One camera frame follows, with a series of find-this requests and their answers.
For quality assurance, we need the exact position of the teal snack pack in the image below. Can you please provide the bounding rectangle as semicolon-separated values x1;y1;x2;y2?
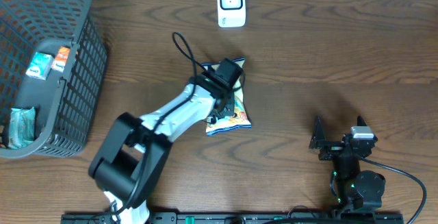
8;107;36;149

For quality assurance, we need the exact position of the small orange snack box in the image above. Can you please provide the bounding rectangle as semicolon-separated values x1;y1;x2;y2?
51;47;70;73

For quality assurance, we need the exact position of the white barcode scanner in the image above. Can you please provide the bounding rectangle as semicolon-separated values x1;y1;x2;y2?
217;0;246;28

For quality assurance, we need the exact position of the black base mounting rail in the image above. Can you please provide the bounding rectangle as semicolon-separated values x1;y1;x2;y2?
60;212;404;224

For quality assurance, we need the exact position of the yellow snack chip bag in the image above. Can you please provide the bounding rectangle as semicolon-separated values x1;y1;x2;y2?
206;78;252;136

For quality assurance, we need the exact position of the dark grey plastic basket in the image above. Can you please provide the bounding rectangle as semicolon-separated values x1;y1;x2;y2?
1;0;107;159

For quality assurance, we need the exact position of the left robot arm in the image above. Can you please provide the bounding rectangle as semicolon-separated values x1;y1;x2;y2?
88;59;244;223

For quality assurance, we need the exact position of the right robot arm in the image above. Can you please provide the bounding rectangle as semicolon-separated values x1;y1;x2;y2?
309;116;386;219

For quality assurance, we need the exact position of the small teal snack box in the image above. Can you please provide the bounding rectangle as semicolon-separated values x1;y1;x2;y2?
26;52;53;80

